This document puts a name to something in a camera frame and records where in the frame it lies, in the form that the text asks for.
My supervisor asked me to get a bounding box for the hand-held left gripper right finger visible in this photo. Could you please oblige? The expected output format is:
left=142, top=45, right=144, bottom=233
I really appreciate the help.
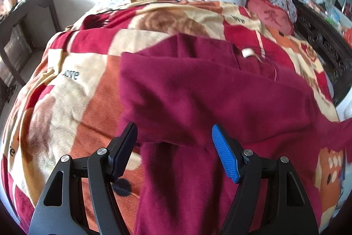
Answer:
left=211, top=123, right=321, bottom=235

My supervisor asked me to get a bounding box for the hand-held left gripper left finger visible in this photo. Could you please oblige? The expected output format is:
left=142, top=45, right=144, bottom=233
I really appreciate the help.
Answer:
left=28, top=122, right=138, bottom=235

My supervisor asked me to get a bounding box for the maroon sweater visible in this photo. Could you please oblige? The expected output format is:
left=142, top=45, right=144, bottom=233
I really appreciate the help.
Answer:
left=117, top=33, right=352, bottom=235

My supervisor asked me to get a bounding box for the red and orange printed blanket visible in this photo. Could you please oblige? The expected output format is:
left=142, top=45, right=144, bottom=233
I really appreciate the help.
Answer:
left=0, top=0, right=344, bottom=235

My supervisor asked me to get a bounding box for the red heart pillow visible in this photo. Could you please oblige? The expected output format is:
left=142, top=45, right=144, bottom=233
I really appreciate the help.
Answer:
left=246, top=0, right=295, bottom=36

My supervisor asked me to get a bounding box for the dark carved wooden headboard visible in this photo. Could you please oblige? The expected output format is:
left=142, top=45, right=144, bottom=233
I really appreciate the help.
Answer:
left=289, top=0, right=352, bottom=87

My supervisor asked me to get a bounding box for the dark wooden table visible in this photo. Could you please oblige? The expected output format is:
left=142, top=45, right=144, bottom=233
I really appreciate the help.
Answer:
left=0, top=0, right=62, bottom=87

